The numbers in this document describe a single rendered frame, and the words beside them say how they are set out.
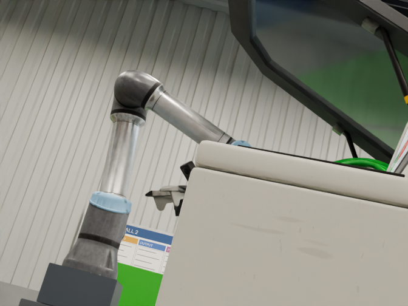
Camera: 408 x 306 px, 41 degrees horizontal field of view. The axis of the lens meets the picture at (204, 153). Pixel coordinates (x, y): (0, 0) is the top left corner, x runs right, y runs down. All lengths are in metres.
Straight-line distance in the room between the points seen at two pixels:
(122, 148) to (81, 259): 0.41
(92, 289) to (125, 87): 0.61
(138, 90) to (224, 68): 7.46
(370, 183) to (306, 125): 8.35
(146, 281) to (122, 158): 3.10
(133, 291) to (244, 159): 4.22
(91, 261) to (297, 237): 1.01
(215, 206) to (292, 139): 8.26
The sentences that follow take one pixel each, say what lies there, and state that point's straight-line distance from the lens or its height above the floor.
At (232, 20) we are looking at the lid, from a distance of 2.05.
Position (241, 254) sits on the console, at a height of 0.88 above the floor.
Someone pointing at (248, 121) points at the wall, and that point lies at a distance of 8.74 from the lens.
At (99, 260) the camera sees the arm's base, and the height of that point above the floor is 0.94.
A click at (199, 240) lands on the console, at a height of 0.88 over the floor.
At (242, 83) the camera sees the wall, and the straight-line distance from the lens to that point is 9.01.
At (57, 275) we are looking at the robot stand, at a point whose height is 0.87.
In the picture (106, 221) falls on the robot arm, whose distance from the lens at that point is 1.48.
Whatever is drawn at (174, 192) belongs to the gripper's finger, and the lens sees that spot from 1.54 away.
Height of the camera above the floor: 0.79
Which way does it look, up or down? 20 degrees up
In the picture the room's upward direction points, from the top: 15 degrees clockwise
